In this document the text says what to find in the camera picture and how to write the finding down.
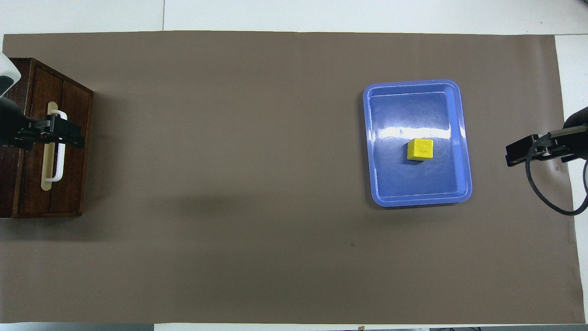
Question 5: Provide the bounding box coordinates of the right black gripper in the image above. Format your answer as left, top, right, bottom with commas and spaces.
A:
505, 125, 588, 168

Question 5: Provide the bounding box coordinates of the white drawer handle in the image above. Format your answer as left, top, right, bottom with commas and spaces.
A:
44, 111, 68, 183

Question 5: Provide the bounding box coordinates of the dark wooden drawer cabinet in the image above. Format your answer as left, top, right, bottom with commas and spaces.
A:
0, 57, 95, 220

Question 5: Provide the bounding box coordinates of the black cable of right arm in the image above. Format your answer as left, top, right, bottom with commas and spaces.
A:
525, 134, 588, 216

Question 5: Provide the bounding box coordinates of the yellow cube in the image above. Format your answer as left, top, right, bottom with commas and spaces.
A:
407, 137, 434, 163

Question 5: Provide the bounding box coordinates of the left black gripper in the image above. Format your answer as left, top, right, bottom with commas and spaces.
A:
0, 96, 86, 150

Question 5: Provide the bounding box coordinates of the brown table mat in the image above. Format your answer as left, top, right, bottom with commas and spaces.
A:
0, 30, 586, 325

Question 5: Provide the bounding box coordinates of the wooden drawer with dark front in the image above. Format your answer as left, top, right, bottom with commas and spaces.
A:
18, 64, 94, 217

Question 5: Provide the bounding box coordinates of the blue plastic tray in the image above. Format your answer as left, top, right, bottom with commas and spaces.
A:
362, 80, 473, 208

